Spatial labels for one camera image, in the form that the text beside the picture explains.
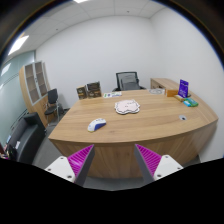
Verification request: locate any black mesh office chair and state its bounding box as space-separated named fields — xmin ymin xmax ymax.
xmin=113 ymin=71 xmax=143 ymax=91

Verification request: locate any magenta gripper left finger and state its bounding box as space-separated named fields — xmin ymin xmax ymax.
xmin=46 ymin=145 xmax=95 ymax=186

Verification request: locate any black leather sofa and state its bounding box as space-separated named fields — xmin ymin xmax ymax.
xmin=7 ymin=112 xmax=46 ymax=164

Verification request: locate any low wooden side cabinet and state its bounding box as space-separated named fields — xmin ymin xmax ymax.
xmin=151 ymin=78 xmax=179 ymax=97

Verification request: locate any wooden cabinet with glass doors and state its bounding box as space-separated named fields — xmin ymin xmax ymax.
xmin=19 ymin=61 xmax=49 ymax=126

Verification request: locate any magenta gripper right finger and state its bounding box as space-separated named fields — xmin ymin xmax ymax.
xmin=134 ymin=144 xmax=182 ymax=185

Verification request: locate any round grey plate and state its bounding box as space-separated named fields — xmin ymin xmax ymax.
xmin=149 ymin=88 xmax=165 ymax=95

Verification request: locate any large wooden desk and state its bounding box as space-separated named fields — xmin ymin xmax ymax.
xmin=49 ymin=90 xmax=218 ymax=178

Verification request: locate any round desk cable grommet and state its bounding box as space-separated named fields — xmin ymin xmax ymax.
xmin=179 ymin=115 xmax=187 ymax=120

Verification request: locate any dark brown box right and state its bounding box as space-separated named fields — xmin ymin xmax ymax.
xmin=87 ymin=82 xmax=101 ymax=98

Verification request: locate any white and blue computer mouse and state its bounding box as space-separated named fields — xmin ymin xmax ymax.
xmin=87 ymin=118 xmax=106 ymax=132

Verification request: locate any white flat paper pack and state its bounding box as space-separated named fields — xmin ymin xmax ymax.
xmin=103 ymin=91 xmax=122 ymax=98

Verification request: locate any green and blue box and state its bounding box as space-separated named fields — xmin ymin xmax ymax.
xmin=183 ymin=98 xmax=198 ymax=107

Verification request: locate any black visitor chair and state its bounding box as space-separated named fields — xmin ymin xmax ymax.
xmin=44 ymin=88 xmax=61 ymax=118

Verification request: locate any dark brown box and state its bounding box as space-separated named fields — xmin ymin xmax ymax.
xmin=76 ymin=86 xmax=87 ymax=99
xmin=87 ymin=82 xmax=101 ymax=98

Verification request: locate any dark brown box left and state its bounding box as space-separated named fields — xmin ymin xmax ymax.
xmin=76 ymin=86 xmax=87 ymax=99

